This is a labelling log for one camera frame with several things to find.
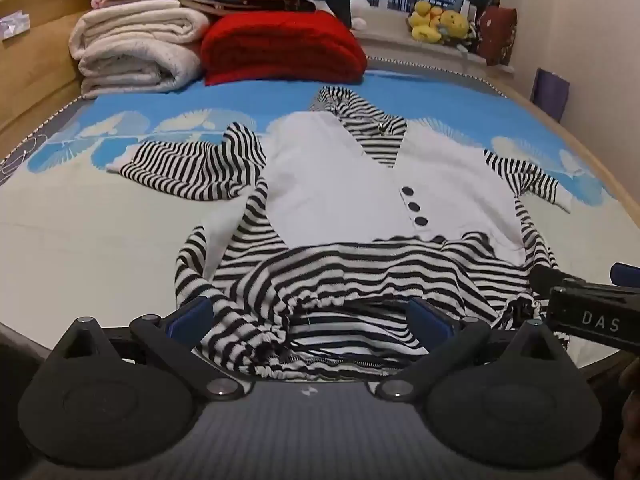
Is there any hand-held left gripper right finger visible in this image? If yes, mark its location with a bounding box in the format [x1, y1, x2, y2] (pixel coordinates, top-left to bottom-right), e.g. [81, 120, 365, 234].
[374, 297, 571, 402]

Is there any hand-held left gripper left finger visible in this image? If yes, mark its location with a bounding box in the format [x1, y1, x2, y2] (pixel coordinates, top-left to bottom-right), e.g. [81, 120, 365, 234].
[52, 296, 251, 402]

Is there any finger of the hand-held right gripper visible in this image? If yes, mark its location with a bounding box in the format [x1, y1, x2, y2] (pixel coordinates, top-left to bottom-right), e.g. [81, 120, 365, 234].
[610, 262, 640, 288]
[530, 265, 588, 306]

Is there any black white striped top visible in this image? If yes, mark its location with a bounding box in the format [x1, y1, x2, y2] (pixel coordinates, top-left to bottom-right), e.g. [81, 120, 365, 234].
[106, 86, 573, 378]

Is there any blue white patterned bed sheet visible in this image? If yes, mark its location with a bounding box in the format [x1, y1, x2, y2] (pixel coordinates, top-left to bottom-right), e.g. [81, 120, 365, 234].
[0, 55, 640, 376]

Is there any purple box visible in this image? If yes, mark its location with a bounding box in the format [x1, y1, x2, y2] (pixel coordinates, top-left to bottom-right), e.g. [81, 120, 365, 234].
[530, 67, 571, 123]

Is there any dark red cushion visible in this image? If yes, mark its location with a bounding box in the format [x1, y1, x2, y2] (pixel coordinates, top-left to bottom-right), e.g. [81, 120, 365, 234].
[476, 6, 518, 67]

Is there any cream folded blanket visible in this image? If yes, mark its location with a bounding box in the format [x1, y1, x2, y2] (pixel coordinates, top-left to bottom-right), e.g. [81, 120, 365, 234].
[77, 40, 205, 101]
[69, 0, 212, 61]

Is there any yellow plush toy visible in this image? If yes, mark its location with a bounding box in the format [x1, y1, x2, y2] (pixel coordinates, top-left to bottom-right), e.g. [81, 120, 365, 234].
[440, 9, 472, 42]
[407, 0, 445, 43]

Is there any red folded blanket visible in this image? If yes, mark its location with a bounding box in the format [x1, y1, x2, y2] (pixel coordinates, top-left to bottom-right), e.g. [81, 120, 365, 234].
[200, 10, 370, 87]

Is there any tissue packet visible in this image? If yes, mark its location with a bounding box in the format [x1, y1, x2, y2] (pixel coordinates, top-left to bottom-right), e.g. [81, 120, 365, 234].
[0, 10, 32, 42]

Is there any wooden bed frame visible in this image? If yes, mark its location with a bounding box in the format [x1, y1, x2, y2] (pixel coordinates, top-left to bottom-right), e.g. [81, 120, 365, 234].
[0, 0, 640, 376]

